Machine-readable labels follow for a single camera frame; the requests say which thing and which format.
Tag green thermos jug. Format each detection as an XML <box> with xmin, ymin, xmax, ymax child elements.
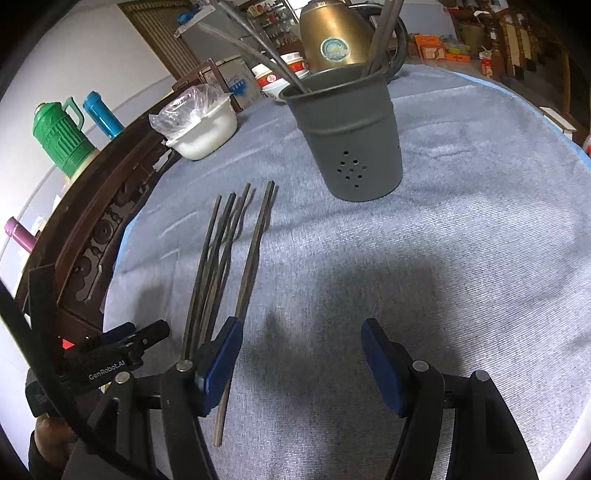
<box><xmin>32</xmin><ymin>97</ymin><xmax>100</xmax><ymax>178</ymax></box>

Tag wooden stair railing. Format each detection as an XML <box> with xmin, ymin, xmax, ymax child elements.
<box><xmin>489</xmin><ymin>0</ymin><xmax>573</xmax><ymax>88</ymax></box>

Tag shelf of bottles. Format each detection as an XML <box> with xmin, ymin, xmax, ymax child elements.
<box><xmin>245</xmin><ymin>0</ymin><xmax>301</xmax><ymax>47</ymax></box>

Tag grey metal chopstick holder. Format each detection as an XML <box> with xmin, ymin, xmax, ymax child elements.
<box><xmin>278</xmin><ymin>64</ymin><xmax>402</xmax><ymax>204</ymax></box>

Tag grey refrigerator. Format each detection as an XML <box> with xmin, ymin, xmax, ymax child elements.
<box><xmin>175</xmin><ymin>0</ymin><xmax>259</xmax><ymax>61</ymax></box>

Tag orange cardboard boxes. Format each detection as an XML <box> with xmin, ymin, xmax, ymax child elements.
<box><xmin>413</xmin><ymin>32</ymin><xmax>472</xmax><ymax>63</ymax></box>

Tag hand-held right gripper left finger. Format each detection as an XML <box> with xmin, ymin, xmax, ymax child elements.
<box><xmin>62</xmin><ymin>316</ymin><xmax>244</xmax><ymax>480</ymax></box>

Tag blue thermos flask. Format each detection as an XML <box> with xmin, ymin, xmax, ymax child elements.
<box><xmin>83</xmin><ymin>91</ymin><xmax>125</xmax><ymax>138</ymax></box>

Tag white plastic basin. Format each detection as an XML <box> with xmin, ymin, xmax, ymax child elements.
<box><xmin>165</xmin><ymin>95</ymin><xmax>238</xmax><ymax>161</ymax></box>

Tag grey tablecloth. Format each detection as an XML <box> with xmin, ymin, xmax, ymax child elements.
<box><xmin>99</xmin><ymin>62</ymin><xmax>591</xmax><ymax>480</ymax></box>

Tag dark wooden chair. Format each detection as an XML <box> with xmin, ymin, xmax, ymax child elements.
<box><xmin>173</xmin><ymin>58</ymin><xmax>241</xmax><ymax>114</ymax></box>

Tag small white stool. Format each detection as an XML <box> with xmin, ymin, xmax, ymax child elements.
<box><xmin>538</xmin><ymin>105</ymin><xmax>578</xmax><ymax>137</ymax></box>

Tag carved dark wooden bench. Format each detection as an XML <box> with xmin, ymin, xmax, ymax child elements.
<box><xmin>14</xmin><ymin>108</ymin><xmax>185</xmax><ymax>352</ymax></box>

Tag purple flask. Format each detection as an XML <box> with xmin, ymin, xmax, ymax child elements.
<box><xmin>4</xmin><ymin>218</ymin><xmax>38</xmax><ymax>254</ymax></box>

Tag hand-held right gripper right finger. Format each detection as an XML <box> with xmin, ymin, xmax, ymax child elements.
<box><xmin>361</xmin><ymin>318</ymin><xmax>541</xmax><ymax>480</ymax></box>

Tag person's left forearm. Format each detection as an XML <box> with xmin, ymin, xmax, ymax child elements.
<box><xmin>28</xmin><ymin>431</ymin><xmax>75</xmax><ymax>480</ymax></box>

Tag blue table cover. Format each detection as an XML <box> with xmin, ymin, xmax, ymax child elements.
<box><xmin>111</xmin><ymin>69</ymin><xmax>591</xmax><ymax>278</ymax></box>

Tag set of dark chopsticks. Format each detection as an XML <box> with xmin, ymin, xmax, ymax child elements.
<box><xmin>181</xmin><ymin>181</ymin><xmax>276</xmax><ymax>448</ymax></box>

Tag person's left hand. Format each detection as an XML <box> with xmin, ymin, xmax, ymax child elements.
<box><xmin>33</xmin><ymin>413</ymin><xmax>79</xmax><ymax>446</ymax></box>

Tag white jars with red labels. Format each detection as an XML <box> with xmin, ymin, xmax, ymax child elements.
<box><xmin>252</xmin><ymin>52</ymin><xmax>310</xmax><ymax>79</ymax></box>

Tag golden electric kettle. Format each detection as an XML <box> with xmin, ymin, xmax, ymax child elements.
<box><xmin>299</xmin><ymin>0</ymin><xmax>409</xmax><ymax>84</ymax></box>

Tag dark wooden chopstick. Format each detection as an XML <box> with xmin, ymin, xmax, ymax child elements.
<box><xmin>372</xmin><ymin>0</ymin><xmax>404</xmax><ymax>75</ymax></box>
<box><xmin>196</xmin><ymin>21</ymin><xmax>291</xmax><ymax>81</ymax></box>
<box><xmin>217</xmin><ymin>0</ymin><xmax>311</xmax><ymax>93</ymax></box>
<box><xmin>361</xmin><ymin>0</ymin><xmax>393</xmax><ymax>77</ymax></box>

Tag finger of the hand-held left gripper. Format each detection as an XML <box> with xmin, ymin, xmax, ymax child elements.
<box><xmin>117</xmin><ymin>319</ymin><xmax>171</xmax><ymax>370</ymax></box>
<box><xmin>99</xmin><ymin>322</ymin><xmax>139</xmax><ymax>347</ymax></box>

